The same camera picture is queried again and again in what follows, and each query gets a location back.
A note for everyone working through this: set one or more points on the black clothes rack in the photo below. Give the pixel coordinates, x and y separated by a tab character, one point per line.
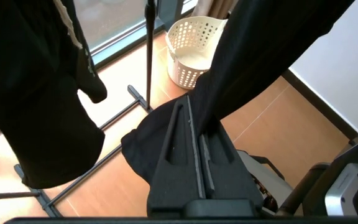
149	62

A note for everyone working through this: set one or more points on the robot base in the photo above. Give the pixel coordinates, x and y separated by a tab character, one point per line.
346	186

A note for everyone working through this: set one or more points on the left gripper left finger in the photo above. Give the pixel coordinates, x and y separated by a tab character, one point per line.
179	174

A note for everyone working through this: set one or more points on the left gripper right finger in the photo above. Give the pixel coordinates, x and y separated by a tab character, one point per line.
228	177

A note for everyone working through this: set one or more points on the black shorts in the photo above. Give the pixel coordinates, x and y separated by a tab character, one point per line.
42	124

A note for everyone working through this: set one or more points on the window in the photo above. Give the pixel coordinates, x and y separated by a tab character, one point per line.
110	18

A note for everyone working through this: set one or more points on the white laundry basket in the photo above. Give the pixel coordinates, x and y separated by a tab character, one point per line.
194	60

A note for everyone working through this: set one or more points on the black garment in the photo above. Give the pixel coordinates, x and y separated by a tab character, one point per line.
244	62

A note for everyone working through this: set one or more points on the beige curtain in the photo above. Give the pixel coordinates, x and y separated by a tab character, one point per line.
216	6

